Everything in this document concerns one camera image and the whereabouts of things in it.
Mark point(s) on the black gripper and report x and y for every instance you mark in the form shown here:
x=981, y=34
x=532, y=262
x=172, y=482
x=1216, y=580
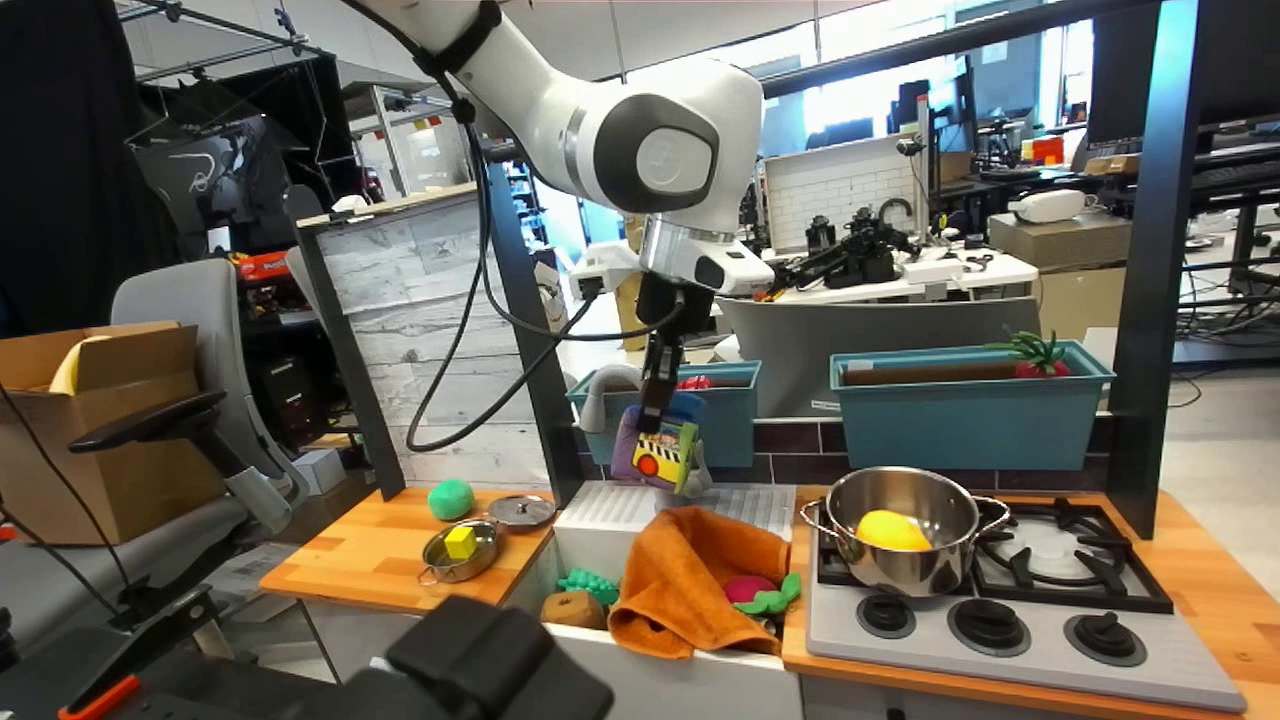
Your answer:
x=667, y=309

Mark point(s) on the colourful number plush cube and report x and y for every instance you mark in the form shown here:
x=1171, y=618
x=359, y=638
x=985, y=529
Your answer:
x=660, y=462

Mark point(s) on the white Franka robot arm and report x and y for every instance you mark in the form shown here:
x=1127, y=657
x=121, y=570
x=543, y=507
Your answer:
x=563, y=105

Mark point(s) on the grey toy faucet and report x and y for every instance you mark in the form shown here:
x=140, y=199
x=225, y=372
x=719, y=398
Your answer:
x=599, y=404

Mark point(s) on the white toy sink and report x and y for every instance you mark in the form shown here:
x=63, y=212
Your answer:
x=604, y=509

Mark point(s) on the teal green plush toy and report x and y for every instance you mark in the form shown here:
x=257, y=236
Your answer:
x=585, y=584

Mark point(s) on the pink plush toy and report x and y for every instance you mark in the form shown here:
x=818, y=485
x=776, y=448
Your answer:
x=747, y=589

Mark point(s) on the green plush ball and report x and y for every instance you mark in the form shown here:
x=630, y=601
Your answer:
x=448, y=502

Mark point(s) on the brown plush toy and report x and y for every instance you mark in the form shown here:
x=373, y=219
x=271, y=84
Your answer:
x=575, y=609

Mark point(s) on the green plush vegetable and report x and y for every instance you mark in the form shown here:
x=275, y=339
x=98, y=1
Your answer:
x=776, y=601

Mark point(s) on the yellow toy block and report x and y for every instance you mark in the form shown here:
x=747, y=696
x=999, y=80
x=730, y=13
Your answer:
x=461, y=541

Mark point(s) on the yellow toy lemon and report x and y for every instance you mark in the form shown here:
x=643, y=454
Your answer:
x=894, y=533

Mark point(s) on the red green toy plant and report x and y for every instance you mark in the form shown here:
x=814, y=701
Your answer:
x=1040, y=357

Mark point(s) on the grey toy stove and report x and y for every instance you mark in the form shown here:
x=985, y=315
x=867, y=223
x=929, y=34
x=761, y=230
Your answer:
x=933, y=666

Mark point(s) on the dark brick backsplash strip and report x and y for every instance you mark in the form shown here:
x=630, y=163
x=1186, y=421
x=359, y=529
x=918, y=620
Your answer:
x=801, y=440

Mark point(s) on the small metal lid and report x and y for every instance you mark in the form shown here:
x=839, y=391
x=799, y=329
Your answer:
x=522, y=509

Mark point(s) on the grey curved desk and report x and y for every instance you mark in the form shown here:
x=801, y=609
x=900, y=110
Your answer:
x=867, y=346

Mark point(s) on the orange cloth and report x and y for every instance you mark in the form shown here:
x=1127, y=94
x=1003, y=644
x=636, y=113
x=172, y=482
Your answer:
x=681, y=584

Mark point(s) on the small metal bowl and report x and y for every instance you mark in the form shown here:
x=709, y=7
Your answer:
x=440, y=561

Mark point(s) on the steel cooking pot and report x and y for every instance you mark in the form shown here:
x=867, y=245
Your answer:
x=933, y=496

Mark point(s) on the large teal planter box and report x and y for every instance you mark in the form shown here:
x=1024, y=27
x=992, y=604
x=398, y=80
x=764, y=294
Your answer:
x=961, y=421

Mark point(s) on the black padded object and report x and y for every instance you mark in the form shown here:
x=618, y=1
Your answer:
x=495, y=663

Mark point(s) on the shelf with storage bins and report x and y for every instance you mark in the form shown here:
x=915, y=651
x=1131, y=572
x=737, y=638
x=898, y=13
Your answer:
x=401, y=146

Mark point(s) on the wooden kitchen countertop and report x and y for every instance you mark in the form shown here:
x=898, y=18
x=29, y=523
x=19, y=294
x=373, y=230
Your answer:
x=346, y=572

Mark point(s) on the red case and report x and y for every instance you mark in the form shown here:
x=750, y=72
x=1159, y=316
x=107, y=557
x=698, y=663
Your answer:
x=262, y=266

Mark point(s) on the black perforated breadboard table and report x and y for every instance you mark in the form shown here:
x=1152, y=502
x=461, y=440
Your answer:
x=267, y=694

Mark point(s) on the brown cardboard box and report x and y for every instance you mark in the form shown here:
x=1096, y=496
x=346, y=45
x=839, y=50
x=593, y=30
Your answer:
x=81, y=464

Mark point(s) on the orange black bar clamp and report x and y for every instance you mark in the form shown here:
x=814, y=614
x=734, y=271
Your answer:
x=107, y=696

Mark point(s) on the grey stone wall panel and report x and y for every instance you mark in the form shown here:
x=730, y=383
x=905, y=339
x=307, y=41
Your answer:
x=426, y=294

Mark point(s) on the black metal kitchen frame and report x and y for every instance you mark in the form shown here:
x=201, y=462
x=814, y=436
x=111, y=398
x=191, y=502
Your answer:
x=1152, y=266

